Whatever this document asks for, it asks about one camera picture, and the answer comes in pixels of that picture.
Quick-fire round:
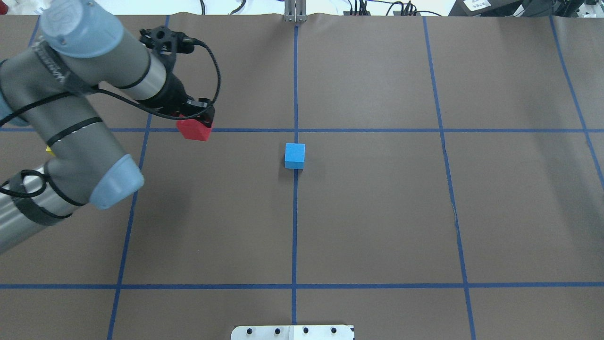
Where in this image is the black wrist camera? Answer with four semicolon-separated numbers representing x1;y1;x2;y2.
139;25;195;73

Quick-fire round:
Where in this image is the blue block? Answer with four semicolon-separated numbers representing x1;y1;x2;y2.
284;143;306;170

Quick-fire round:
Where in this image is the aluminium frame post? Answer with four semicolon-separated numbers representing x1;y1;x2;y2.
283;0;308;23

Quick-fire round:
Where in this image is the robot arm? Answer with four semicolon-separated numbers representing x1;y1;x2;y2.
1;0;219;253

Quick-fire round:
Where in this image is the red block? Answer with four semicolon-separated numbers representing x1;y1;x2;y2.
176;119;213;142

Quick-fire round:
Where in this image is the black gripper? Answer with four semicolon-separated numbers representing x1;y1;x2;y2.
138;73;215;128

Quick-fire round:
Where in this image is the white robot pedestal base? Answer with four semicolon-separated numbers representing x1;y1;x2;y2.
230;324;355;340

